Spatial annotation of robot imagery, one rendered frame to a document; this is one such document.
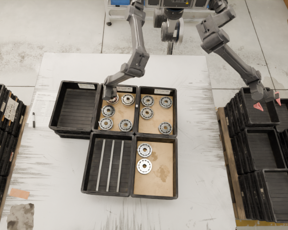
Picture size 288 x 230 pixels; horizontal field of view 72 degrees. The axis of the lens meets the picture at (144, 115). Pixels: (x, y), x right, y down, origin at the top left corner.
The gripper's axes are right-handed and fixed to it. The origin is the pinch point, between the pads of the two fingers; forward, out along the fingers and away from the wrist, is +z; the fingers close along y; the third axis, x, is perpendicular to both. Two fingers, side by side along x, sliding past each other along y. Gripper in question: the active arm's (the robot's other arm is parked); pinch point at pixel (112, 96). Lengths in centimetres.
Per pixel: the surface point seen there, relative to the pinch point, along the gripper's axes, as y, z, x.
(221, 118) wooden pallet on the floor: 113, 82, 19
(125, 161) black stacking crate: 16, 2, -48
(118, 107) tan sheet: 5.5, 4.1, -6.9
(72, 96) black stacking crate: -32.4, 2.3, -1.1
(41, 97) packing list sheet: -64, 13, 2
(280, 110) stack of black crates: 176, 74, 31
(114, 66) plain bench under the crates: -7.4, 20.0, 41.0
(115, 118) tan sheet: 4.3, 3.2, -16.5
